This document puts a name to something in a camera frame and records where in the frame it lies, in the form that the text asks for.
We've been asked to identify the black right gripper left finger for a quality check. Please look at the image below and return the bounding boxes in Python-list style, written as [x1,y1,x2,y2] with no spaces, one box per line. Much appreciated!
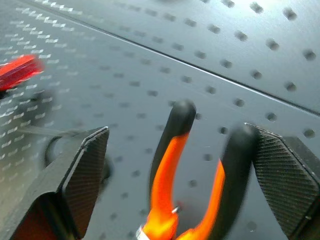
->
[0,126,110,240]

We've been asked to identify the red handled screwdriver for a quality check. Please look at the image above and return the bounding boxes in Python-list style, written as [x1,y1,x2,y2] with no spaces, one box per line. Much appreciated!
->
[0,54,46,92]

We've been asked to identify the orange and black pliers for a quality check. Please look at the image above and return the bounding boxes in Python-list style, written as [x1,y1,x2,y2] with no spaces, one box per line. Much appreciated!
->
[135,99,261,240]

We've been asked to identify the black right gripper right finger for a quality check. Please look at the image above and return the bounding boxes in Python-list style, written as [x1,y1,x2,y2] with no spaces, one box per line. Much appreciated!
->
[243,122,320,240]

